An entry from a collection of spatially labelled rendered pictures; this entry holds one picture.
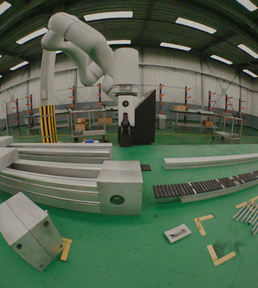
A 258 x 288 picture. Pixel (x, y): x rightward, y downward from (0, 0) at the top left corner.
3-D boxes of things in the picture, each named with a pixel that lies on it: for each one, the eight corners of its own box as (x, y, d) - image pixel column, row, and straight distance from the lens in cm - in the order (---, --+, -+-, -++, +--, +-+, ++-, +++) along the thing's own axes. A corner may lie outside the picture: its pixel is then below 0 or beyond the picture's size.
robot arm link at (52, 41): (108, 75, 94) (91, 92, 91) (98, 69, 103) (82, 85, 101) (65, 19, 71) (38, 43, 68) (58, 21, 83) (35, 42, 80)
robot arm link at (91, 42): (71, 48, 65) (121, 89, 57) (61, 32, 51) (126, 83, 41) (86, 35, 67) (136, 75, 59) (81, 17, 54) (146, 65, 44)
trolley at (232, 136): (211, 139, 487) (214, 109, 476) (222, 138, 525) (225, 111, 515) (232, 148, 418) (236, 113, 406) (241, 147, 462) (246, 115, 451)
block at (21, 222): (74, 238, 29) (58, 205, 22) (40, 272, 28) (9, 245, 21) (44, 218, 36) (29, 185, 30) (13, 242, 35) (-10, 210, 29)
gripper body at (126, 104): (138, 90, 41) (138, 127, 41) (136, 93, 51) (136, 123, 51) (112, 91, 41) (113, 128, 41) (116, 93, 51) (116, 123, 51)
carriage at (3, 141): (14, 147, 83) (12, 135, 82) (2, 154, 77) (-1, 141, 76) (1, 147, 96) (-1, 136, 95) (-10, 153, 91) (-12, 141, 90)
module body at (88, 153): (113, 162, 56) (112, 142, 53) (110, 174, 47) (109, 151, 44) (-2, 155, 103) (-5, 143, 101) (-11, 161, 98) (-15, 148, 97)
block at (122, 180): (137, 185, 42) (138, 156, 37) (140, 215, 32) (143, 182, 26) (108, 185, 42) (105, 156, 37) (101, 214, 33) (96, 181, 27)
